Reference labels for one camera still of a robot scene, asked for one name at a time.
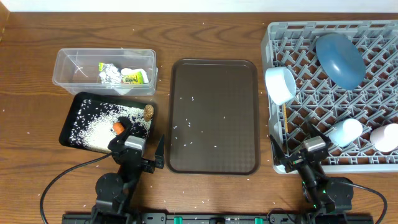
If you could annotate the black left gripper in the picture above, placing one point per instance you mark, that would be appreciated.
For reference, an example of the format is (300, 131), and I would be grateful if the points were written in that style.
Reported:
(132, 156)

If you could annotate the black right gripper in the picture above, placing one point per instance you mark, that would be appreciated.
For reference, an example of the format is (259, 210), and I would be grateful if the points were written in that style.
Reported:
(300, 158)

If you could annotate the orange carrot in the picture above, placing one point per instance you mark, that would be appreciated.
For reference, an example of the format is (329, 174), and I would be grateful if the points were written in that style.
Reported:
(118, 128)

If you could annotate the wooden chopstick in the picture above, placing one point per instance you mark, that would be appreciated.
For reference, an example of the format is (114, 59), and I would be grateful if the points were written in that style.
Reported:
(284, 109)

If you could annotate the brown food scrap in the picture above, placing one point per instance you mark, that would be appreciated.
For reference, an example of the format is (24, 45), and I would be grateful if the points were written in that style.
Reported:
(148, 113)

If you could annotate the light blue cup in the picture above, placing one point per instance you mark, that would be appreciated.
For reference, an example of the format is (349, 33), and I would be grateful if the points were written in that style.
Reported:
(345, 132)

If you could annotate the light blue rice bowl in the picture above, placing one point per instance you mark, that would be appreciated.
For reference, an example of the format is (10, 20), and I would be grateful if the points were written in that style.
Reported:
(280, 84)

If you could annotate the yellow green candy wrapper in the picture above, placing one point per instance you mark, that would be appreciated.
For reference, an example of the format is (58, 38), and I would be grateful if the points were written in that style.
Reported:
(133, 78)

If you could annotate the aluminium foil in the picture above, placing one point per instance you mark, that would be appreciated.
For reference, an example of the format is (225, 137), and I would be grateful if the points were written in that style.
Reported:
(109, 74)

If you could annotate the white napkin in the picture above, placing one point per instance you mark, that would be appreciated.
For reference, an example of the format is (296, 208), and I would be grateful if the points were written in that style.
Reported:
(125, 88)

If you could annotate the pale pink cup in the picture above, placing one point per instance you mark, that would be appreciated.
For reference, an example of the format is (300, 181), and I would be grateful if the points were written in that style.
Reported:
(384, 138)

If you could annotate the dark blue plate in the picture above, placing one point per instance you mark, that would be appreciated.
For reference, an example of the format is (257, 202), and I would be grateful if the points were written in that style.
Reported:
(341, 60)

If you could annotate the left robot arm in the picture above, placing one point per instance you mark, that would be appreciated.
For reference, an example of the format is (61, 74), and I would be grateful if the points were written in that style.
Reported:
(115, 190)

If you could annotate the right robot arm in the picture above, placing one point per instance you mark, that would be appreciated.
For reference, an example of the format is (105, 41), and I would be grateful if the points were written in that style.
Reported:
(331, 196)

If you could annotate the black waste tray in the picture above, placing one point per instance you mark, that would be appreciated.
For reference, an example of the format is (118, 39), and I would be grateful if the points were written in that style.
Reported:
(92, 98)

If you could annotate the grey plastic dishwasher rack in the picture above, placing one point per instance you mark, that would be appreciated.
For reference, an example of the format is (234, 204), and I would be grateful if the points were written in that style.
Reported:
(322, 102)

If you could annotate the spilled white rice pile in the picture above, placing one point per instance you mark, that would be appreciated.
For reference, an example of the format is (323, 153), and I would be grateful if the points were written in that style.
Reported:
(92, 129)

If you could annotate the clear plastic bin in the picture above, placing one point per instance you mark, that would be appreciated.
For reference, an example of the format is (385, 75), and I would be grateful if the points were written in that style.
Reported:
(76, 70)

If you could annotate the dark brown serving tray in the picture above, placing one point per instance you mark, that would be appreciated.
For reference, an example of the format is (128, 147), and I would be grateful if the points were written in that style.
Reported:
(213, 118)

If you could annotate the black rail at table edge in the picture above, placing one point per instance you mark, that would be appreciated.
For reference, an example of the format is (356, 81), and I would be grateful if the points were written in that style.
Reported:
(162, 218)

